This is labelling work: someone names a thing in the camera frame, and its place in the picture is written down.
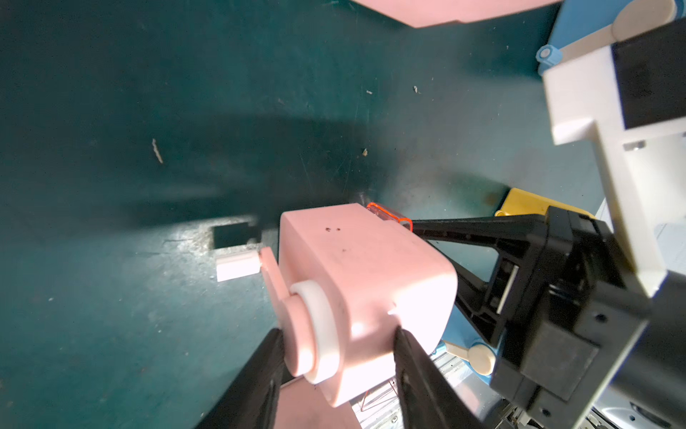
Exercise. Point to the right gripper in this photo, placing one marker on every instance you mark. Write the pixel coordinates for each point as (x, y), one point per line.
(569, 318)

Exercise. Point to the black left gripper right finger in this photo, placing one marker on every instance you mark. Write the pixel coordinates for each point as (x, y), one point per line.
(425, 396)

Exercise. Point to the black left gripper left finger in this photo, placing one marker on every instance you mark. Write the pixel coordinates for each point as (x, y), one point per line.
(251, 401)

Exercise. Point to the red tray row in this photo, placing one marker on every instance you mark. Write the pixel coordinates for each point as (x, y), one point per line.
(387, 214)
(379, 407)

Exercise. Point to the pink sharpener row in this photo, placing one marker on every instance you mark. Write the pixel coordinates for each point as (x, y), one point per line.
(302, 406)
(427, 13)
(342, 281)

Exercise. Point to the pink sharpener back row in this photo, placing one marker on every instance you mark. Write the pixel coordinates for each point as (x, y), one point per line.
(427, 13)

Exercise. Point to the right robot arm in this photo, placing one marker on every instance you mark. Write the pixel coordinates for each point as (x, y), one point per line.
(652, 376)

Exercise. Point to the red tray front row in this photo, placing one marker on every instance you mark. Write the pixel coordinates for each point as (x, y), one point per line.
(379, 407)

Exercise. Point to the pink sharpener front row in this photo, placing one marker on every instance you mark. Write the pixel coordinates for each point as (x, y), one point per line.
(302, 406)

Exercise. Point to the blue sharpener front row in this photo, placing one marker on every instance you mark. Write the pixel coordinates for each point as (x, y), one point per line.
(462, 340)

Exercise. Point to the blue sharpener row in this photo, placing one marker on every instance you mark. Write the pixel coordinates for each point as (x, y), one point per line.
(584, 26)
(462, 340)

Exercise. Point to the yellow sharpener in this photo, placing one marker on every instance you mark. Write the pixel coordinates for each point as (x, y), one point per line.
(519, 203)

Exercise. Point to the blue sharpener back row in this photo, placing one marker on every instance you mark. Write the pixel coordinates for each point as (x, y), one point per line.
(584, 26)

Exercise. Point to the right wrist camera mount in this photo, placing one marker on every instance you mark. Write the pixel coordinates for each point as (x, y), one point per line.
(628, 100)

